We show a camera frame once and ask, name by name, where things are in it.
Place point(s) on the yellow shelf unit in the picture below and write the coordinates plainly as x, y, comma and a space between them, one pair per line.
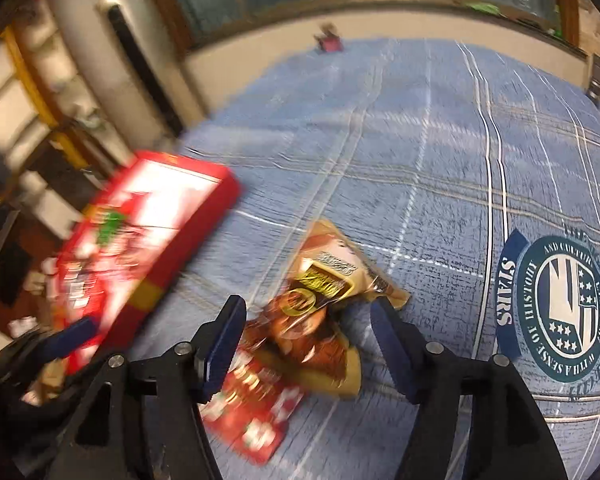
35, 125

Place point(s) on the white standing air conditioner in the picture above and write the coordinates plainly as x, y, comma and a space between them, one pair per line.
130, 60

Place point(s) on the small dark red object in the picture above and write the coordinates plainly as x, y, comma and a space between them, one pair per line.
330, 42

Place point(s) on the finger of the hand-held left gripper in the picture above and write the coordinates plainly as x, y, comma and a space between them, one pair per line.
72, 337

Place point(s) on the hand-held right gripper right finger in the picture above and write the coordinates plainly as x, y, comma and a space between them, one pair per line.
397, 350

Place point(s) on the red white snack packet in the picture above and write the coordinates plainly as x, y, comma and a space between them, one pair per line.
252, 410

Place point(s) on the brown snack packet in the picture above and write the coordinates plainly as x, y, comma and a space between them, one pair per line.
325, 280

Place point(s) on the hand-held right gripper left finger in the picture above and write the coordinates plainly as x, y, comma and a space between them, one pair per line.
220, 345

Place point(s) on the green cloth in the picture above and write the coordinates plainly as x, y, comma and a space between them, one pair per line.
482, 7

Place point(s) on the wall socket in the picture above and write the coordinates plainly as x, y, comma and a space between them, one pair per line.
597, 77

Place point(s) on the blue plaid blanket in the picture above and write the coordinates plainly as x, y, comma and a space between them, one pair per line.
430, 160

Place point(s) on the red gift box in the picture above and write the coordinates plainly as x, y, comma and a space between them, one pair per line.
170, 220

